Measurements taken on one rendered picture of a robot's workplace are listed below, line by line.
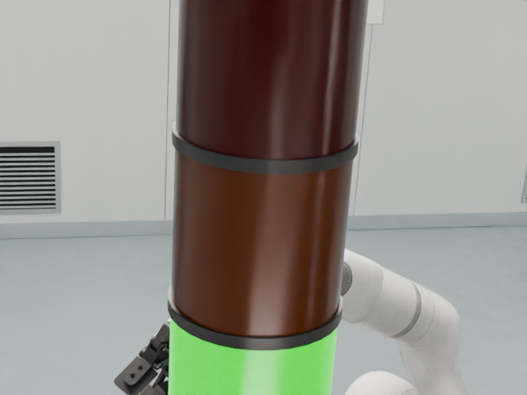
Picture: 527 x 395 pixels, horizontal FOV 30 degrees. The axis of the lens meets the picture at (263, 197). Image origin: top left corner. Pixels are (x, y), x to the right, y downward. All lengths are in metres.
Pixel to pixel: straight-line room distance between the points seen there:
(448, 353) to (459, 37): 4.79
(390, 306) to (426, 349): 0.14
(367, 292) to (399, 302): 0.17
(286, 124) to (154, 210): 5.77
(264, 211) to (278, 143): 0.02
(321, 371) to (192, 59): 0.10
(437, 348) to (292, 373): 1.19
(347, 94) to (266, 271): 0.05
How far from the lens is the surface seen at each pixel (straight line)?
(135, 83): 5.74
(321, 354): 0.27
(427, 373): 1.46
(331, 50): 0.24
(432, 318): 1.41
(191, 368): 0.27
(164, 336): 1.09
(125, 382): 1.10
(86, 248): 5.86
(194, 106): 0.25
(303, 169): 0.24
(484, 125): 6.39
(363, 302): 1.18
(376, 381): 1.55
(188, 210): 0.26
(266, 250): 0.25
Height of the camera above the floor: 2.38
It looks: 21 degrees down
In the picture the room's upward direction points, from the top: 4 degrees clockwise
